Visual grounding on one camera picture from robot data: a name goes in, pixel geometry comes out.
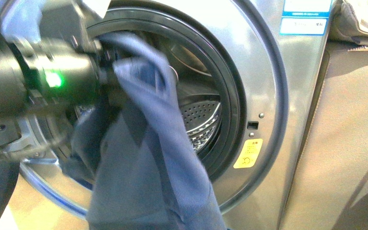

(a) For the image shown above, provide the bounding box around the blue garment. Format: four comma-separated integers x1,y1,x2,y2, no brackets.
62,32,226,230

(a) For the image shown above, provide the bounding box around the beige grey side cabinet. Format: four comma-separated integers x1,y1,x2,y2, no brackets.
279,43,368,230

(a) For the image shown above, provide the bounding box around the yellow warning sticker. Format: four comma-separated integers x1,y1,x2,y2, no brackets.
233,138,263,169

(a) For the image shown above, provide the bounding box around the blue white label sticker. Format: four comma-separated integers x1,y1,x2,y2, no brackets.
280,0,333,36

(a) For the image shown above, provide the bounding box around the beige folded cloth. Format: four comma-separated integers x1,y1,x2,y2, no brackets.
328,0,368,46

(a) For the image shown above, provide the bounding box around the grey front-load washing machine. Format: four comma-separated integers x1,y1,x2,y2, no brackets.
20,0,327,230

